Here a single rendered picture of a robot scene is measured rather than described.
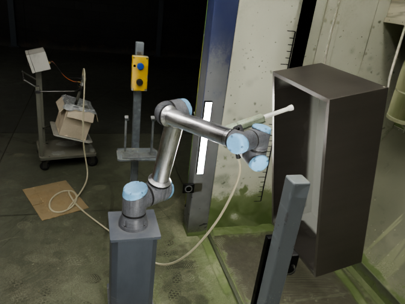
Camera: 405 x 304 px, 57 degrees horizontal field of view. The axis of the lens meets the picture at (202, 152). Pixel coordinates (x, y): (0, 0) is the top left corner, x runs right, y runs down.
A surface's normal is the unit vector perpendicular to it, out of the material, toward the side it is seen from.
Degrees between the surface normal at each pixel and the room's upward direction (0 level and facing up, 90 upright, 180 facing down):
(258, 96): 90
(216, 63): 90
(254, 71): 90
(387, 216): 57
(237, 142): 90
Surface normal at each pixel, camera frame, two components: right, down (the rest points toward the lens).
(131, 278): 0.26, 0.41
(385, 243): -0.74, -0.49
